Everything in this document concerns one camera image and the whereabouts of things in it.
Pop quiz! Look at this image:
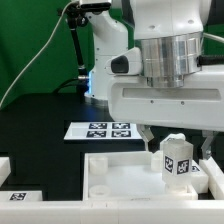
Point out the grey cable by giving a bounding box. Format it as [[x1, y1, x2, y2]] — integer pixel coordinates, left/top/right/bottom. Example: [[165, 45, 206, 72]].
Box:
[[0, 0, 81, 108]]

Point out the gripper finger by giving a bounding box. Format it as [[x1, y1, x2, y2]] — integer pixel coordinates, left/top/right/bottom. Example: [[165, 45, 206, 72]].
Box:
[[201, 130, 217, 160], [137, 124, 154, 151]]

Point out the white wall block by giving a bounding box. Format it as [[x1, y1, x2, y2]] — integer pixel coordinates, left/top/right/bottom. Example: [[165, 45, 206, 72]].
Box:
[[199, 157, 224, 200], [0, 157, 11, 186]]

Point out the white left wall block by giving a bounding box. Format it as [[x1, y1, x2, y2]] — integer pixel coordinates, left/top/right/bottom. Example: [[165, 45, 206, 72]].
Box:
[[0, 157, 11, 186]]

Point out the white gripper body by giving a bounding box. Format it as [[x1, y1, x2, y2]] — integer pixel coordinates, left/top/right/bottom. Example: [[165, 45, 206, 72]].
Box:
[[106, 47, 224, 132]]

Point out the white right wall block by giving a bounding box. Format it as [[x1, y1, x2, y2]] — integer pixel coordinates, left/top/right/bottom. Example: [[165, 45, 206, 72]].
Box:
[[199, 157, 224, 200]]

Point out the camera on mount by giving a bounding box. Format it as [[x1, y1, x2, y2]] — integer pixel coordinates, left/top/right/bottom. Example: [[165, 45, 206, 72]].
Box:
[[79, 0, 112, 11]]

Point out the white fiducial marker sheet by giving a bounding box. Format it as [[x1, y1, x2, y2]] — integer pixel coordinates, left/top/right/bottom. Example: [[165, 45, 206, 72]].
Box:
[[64, 122, 141, 140]]

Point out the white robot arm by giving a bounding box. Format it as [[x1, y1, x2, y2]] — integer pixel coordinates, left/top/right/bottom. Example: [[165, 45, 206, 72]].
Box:
[[104, 0, 224, 158]]

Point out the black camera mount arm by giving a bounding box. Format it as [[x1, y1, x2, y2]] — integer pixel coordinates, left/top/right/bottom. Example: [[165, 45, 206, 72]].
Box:
[[54, 1, 89, 95]]

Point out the white square tabletop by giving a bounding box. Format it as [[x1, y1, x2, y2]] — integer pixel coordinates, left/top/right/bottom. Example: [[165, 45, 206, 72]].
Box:
[[83, 151, 200, 201]]

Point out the white front wall rail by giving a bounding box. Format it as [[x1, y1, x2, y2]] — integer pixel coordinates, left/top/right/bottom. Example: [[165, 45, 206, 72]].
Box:
[[0, 201, 224, 224]]

